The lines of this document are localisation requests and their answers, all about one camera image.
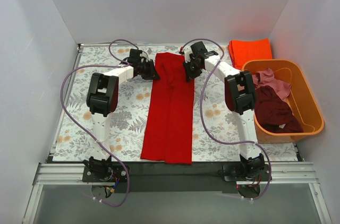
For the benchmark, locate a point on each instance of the folded orange t shirt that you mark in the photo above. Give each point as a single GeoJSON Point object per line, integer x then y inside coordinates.
{"type": "Point", "coordinates": [245, 51]}

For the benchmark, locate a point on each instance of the orange plastic basket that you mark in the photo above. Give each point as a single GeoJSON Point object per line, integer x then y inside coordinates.
{"type": "Point", "coordinates": [301, 101]}

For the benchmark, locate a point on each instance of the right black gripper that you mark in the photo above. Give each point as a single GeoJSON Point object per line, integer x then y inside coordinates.
{"type": "Point", "coordinates": [190, 69]}

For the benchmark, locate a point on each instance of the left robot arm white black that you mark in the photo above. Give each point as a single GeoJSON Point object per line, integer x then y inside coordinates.
{"type": "Point", "coordinates": [102, 100]}

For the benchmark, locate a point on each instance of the aluminium frame rail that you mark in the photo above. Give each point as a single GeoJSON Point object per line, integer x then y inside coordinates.
{"type": "Point", "coordinates": [161, 193]}

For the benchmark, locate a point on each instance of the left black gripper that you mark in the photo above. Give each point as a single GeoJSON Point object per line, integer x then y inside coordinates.
{"type": "Point", "coordinates": [151, 69]}

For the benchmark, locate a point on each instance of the folded magenta shirt under orange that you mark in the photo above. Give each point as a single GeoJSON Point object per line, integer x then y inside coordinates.
{"type": "Point", "coordinates": [236, 65]}

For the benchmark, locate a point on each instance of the floral patterned table mat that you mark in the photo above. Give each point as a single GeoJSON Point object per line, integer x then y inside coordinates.
{"type": "Point", "coordinates": [129, 119]}

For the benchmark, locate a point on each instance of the pink t shirt in basket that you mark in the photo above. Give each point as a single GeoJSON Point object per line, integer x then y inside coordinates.
{"type": "Point", "coordinates": [267, 78]}

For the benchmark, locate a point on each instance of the dark maroon t shirt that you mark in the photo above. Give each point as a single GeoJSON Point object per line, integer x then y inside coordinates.
{"type": "Point", "coordinates": [273, 114]}

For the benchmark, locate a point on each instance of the red t shirt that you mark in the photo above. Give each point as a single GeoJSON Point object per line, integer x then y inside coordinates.
{"type": "Point", "coordinates": [168, 133]}

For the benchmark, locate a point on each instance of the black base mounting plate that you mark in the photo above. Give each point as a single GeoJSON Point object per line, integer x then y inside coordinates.
{"type": "Point", "coordinates": [161, 177]}

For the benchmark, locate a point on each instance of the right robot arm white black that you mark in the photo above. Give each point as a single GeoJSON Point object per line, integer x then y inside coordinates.
{"type": "Point", "coordinates": [240, 98]}

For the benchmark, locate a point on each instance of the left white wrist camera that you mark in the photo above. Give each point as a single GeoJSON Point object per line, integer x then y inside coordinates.
{"type": "Point", "coordinates": [149, 53]}

